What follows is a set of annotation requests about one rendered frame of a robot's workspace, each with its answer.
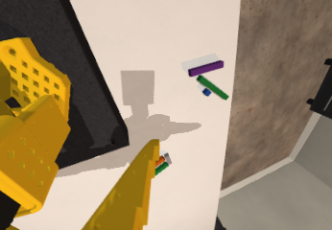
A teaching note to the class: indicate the small blue block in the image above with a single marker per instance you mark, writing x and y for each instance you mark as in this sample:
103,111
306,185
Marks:
206,92

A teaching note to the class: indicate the dark purple rod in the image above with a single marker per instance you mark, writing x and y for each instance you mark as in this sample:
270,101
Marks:
205,68

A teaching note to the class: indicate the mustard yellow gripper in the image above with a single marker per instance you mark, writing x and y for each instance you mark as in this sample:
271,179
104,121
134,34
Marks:
126,206

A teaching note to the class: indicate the orange-brown rod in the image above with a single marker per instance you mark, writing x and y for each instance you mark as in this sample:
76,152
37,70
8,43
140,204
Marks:
161,160

